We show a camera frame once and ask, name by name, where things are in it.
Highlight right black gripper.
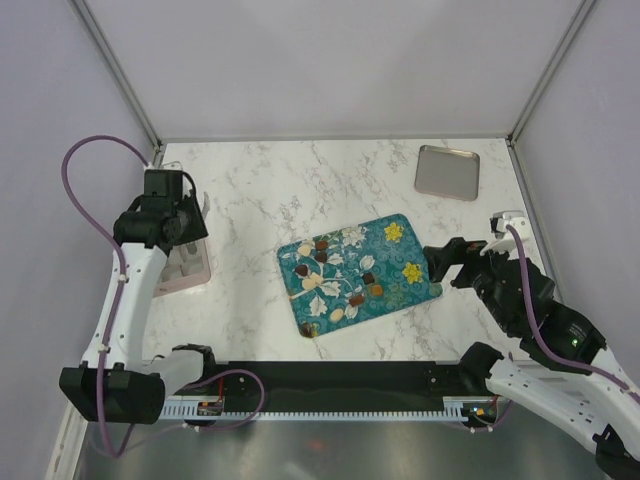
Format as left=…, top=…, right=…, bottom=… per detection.
left=421, top=235, right=516, bottom=332

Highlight brown rectangular chocolate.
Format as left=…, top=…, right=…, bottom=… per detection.
left=349, top=295, right=364, bottom=307

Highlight white leaf chocolate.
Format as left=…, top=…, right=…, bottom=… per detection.
left=297, top=243, right=313, bottom=257

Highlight dark round chocolate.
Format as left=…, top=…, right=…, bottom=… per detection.
left=294, top=265, right=308, bottom=277

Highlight metal tongs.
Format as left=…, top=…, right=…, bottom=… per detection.
left=198, top=192, right=211, bottom=219

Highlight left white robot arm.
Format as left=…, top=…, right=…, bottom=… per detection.
left=59, top=194, right=219, bottom=425

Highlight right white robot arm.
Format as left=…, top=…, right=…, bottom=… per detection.
left=423, top=236, right=639, bottom=479

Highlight pink chocolate box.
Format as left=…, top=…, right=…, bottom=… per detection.
left=153, top=239, right=211, bottom=298

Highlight white oval chocolate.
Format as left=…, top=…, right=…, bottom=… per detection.
left=330, top=309, right=344, bottom=323

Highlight dark swirl chocolate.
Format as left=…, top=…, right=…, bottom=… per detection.
left=299, top=322, right=318, bottom=338

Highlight metal box lid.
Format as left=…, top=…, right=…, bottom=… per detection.
left=414, top=145, right=480, bottom=202

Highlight teal floral tray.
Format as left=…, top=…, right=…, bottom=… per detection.
left=277, top=213, right=443, bottom=338

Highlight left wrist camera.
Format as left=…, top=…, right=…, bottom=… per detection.
left=143, top=162, right=193, bottom=200

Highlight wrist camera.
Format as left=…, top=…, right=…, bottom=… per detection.
left=480, top=210, right=532, bottom=256
left=143, top=162, right=193, bottom=200

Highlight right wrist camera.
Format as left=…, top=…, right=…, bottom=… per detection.
left=480, top=210, right=532, bottom=256

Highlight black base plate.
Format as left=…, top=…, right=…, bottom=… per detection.
left=178, top=360, right=491, bottom=411

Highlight white cable duct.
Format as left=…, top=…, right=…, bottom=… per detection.
left=158, top=396, right=495, bottom=422

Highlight left aluminium frame post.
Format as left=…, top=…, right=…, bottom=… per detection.
left=68, top=0, right=163, bottom=152

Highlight aluminium frame post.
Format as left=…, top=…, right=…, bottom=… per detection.
left=506, top=0, right=599, bottom=148
left=68, top=0, right=163, bottom=152

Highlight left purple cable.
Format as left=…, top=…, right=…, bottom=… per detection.
left=61, top=134, right=269, bottom=459

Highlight right aluminium frame post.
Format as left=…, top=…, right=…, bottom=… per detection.
left=506, top=0, right=599, bottom=148

